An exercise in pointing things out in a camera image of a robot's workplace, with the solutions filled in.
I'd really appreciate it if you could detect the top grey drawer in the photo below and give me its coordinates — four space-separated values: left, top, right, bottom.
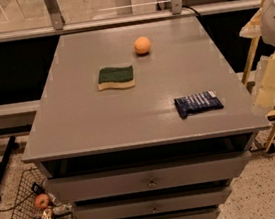
45 151 251 202

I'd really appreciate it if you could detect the shiny foil snack packet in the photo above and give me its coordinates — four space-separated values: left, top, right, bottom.
41 207 54 219

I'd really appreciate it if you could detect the blue rxbar blueberry wrapper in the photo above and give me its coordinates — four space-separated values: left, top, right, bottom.
174 90 224 119

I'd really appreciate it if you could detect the black cable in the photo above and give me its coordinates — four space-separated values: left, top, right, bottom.
182 1 217 47

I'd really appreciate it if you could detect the black wire basket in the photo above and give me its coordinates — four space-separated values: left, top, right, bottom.
11 168 76 219

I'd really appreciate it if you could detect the grey metal railing frame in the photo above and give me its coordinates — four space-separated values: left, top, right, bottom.
0 0 260 42

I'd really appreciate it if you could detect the green and yellow sponge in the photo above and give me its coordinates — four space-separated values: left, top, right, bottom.
98 65 135 91

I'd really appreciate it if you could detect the grey drawer cabinet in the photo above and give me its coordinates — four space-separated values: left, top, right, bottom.
24 18 268 219

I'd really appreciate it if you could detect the orange fruit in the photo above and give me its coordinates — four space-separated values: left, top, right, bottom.
133 36 151 55

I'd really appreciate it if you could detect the black metal stand leg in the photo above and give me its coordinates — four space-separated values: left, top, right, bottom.
0 135 25 203

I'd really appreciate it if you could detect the red apple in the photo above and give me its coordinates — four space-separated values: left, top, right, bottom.
34 193 51 210

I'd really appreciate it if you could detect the middle grey drawer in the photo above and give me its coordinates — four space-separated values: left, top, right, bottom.
74 186 232 219

